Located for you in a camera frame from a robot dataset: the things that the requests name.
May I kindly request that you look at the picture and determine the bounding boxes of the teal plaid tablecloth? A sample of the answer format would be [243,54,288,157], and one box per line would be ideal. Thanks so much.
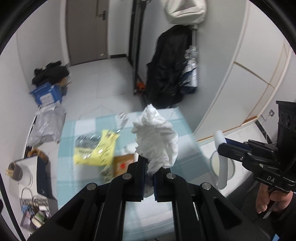
[57,108,215,240]

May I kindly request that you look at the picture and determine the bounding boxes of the white tissue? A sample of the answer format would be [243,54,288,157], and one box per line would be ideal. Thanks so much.
[132,104,179,176]

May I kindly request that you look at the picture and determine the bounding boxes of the grey door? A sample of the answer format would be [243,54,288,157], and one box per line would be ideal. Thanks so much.
[66,0,109,65]

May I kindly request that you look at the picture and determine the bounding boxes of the yellow snack wrapper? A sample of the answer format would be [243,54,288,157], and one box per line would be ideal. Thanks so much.
[73,130,119,166]

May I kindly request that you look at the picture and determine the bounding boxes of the clear plastic wrapper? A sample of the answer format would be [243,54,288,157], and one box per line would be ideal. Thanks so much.
[115,112,129,133]

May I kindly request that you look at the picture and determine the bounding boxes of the blue cardboard box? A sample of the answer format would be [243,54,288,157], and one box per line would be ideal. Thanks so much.
[30,82,62,106]

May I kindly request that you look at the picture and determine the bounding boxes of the right hand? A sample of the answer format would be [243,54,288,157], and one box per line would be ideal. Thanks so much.
[255,184,294,213]

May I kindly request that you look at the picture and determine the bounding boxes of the silver folded umbrella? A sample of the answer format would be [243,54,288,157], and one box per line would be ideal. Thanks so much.
[180,46,199,94]

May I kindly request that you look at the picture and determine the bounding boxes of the white shoulder bag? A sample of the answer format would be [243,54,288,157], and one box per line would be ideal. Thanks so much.
[161,0,207,25]

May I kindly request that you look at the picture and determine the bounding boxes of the grey courier bag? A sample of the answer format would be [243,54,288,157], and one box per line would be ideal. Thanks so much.
[27,102,66,147]

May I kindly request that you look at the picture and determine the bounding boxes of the brown heart sachet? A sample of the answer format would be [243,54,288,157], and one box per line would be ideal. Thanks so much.
[113,154,134,177]

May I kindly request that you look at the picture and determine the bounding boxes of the white navy box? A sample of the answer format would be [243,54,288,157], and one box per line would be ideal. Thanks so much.
[15,156,52,199]

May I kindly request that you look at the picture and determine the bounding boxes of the small pale green wrapper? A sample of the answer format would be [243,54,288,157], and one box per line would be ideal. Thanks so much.
[99,166,114,184]

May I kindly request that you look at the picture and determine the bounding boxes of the black jacket hanging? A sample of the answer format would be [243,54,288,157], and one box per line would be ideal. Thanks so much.
[146,25,192,109]

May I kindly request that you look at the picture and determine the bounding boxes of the black clothes pile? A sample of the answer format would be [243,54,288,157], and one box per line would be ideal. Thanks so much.
[32,61,69,87]

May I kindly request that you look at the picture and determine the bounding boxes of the white trash bin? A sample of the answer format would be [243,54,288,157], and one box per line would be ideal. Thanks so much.
[210,130,235,190]

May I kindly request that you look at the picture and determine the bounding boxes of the black framed glass door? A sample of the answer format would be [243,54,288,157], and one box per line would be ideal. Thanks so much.
[128,0,147,94]

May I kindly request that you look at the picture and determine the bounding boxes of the grey cup with sticks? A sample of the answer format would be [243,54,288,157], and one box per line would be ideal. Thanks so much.
[5,162,33,187]

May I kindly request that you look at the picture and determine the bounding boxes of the black cables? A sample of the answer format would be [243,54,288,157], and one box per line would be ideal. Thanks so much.
[21,187,50,218]

